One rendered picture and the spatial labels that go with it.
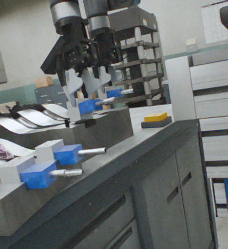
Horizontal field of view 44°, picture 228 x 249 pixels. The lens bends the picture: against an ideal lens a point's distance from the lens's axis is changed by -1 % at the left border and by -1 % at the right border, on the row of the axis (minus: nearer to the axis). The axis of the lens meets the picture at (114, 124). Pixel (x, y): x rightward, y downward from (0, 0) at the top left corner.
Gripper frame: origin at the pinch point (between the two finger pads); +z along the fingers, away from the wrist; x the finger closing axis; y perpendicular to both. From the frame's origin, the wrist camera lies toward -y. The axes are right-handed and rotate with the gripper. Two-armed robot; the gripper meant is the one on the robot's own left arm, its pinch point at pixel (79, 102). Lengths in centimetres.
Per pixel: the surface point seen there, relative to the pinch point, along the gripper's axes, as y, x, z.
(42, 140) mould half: -9.4, -6.7, 7.4
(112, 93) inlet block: -7.3, 26.0, -4.0
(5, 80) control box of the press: -81, 36, -32
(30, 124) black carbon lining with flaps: -21.9, 0.5, 1.2
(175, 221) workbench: -4, 42, 47
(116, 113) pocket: 1.2, 13.3, 4.2
